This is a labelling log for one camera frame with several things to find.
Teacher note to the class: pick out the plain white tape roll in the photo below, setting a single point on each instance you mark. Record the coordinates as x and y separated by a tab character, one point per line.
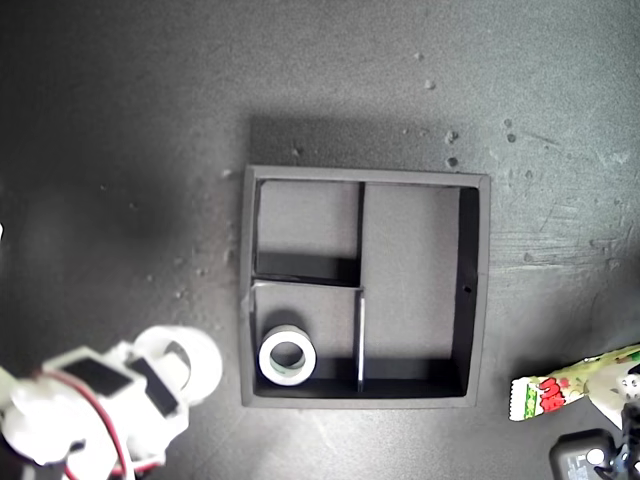
210	360

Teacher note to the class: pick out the snack bar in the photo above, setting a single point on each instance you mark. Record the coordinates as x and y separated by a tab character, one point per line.
545	390

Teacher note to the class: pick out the white tape roll green core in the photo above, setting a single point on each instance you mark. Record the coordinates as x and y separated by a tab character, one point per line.
265	360

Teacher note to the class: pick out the black tray with wells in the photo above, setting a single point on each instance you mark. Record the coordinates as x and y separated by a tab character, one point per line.
410	235

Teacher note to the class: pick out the small black camera box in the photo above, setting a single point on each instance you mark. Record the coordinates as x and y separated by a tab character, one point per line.
575	455

